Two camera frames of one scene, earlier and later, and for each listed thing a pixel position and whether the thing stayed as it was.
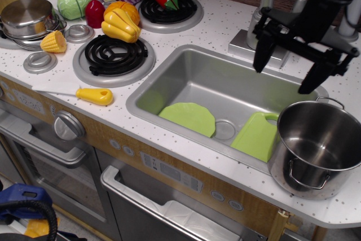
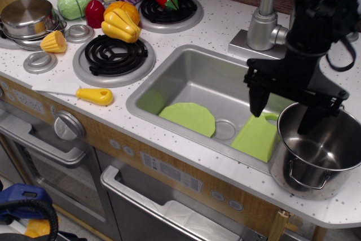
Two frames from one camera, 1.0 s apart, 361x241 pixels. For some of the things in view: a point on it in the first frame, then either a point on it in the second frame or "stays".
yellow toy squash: (119, 24) stays
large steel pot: (317, 145) stays
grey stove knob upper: (79, 33) stays
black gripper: (303, 32) → (299, 77)
